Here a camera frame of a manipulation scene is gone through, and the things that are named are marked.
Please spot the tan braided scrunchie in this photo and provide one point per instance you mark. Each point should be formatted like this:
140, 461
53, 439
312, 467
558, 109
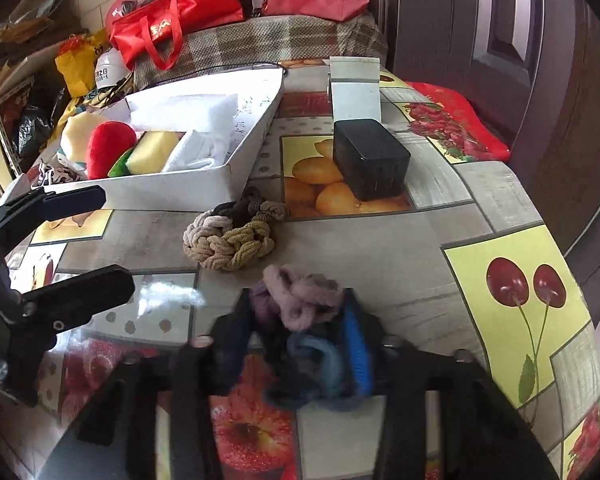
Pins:
274, 210

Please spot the purple scrunchie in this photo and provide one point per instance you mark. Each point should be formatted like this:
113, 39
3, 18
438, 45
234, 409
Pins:
262, 305

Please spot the pink scrunchie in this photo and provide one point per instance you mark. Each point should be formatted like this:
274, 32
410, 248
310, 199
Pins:
300, 300

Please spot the yellow green sponge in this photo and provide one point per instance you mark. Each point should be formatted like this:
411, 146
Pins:
152, 152

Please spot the red plush apple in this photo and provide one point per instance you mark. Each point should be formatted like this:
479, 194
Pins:
107, 147

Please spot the mustard braided scrunchie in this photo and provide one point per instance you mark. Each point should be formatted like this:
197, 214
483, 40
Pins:
245, 247

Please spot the pale yellow foam piece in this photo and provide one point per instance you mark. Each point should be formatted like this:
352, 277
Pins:
77, 132

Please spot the patterned cloth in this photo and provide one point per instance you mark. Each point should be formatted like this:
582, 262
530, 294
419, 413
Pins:
55, 175

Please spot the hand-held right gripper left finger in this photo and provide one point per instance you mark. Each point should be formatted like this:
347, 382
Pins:
240, 342

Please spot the black rectangular box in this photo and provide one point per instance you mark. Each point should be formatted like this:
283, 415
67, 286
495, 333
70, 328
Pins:
370, 160

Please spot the white upright carton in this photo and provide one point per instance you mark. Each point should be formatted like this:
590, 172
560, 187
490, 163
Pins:
355, 100

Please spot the red shopping bag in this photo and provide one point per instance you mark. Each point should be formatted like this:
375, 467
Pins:
180, 15

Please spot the plaid blanket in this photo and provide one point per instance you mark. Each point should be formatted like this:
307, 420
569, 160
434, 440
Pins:
280, 40

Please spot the red fruit print mat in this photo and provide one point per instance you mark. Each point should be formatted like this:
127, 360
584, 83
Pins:
455, 120

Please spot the white foam block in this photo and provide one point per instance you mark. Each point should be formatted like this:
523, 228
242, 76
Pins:
180, 112

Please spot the yellow plastic bag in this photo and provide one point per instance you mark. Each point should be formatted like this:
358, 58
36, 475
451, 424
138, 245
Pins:
77, 67

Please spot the blue scrunchie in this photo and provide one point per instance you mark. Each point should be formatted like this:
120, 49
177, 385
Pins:
310, 360

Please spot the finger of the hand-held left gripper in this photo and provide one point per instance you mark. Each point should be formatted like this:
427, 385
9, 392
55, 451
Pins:
80, 295
75, 199

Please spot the beige braided scrunchie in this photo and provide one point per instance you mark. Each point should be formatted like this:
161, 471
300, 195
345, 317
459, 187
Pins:
205, 240

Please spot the white cardboard box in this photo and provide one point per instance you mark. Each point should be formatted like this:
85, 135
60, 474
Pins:
155, 187

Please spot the white cloth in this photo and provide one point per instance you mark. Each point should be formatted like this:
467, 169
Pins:
195, 152

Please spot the dark brown braided scrunchie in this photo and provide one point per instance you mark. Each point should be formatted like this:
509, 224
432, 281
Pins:
240, 205

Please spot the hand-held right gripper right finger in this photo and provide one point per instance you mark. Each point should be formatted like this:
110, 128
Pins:
357, 355

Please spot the black plastic bag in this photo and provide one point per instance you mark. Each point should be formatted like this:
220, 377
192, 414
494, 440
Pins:
32, 127

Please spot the brown door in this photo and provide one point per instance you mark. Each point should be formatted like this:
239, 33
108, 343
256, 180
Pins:
455, 20

